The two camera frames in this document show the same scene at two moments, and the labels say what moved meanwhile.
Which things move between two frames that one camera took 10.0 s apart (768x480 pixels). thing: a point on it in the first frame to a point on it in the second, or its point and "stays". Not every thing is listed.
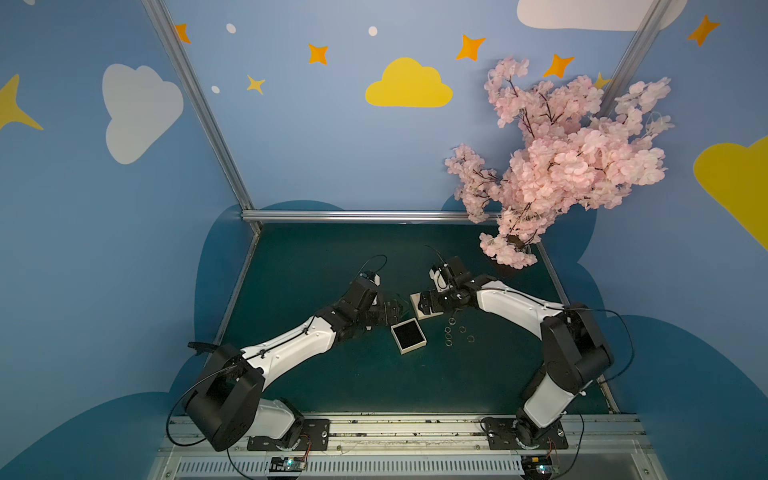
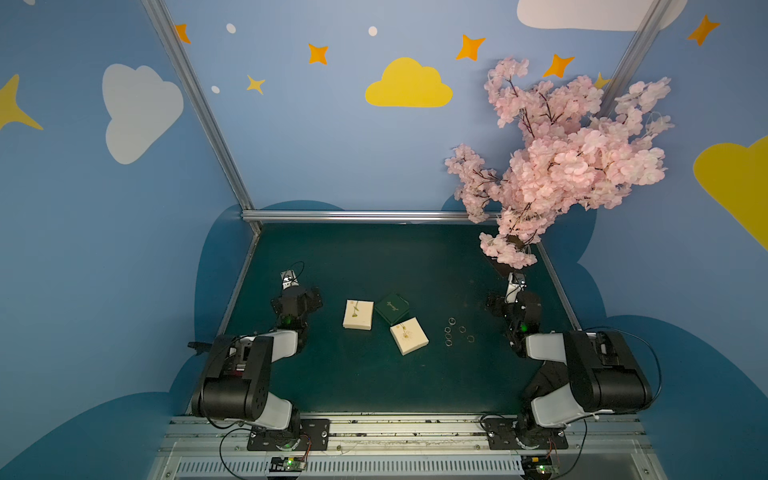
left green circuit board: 289,464 stays
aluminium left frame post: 162,24 stays
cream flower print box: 420,315 to 409,336
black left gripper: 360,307 to 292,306
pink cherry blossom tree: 572,152 stays
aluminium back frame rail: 368,216 stays
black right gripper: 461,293 to 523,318
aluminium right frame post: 631,56 stays
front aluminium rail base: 419,447 stays
